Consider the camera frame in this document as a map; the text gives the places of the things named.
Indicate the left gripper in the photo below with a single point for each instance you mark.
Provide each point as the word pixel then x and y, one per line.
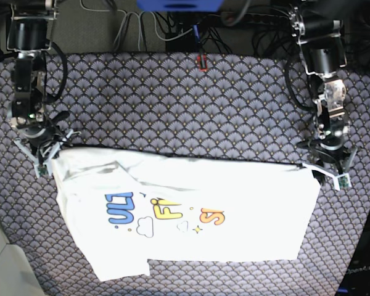
pixel 331 159

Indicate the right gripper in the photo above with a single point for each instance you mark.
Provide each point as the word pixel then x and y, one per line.
pixel 41 145

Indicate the white printed T-shirt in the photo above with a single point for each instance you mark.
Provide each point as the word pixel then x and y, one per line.
pixel 124 208

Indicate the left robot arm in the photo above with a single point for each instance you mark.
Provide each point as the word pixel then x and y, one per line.
pixel 316 27

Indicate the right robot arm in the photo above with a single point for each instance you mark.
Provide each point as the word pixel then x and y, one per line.
pixel 31 27

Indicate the grey fan-pattern tablecloth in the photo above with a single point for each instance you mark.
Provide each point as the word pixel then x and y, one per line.
pixel 240 109

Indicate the black OpenArm box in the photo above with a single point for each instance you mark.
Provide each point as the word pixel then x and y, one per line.
pixel 357 277

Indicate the red table clamp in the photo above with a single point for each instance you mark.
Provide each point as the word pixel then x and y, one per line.
pixel 202 62

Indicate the black power strip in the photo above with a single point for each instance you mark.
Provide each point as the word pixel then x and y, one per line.
pixel 250 17

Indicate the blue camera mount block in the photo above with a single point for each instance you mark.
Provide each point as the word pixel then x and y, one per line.
pixel 179 5

